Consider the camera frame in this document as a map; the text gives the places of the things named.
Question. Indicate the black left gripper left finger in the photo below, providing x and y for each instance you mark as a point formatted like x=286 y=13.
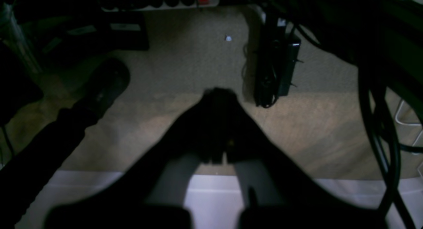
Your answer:
x=151 y=194

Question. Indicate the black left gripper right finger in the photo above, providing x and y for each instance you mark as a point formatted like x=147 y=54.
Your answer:
x=277 y=193

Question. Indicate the black shoe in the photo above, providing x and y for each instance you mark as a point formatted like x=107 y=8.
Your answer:
x=106 y=83

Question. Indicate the black power adapter brick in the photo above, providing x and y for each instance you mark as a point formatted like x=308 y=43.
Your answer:
x=276 y=59

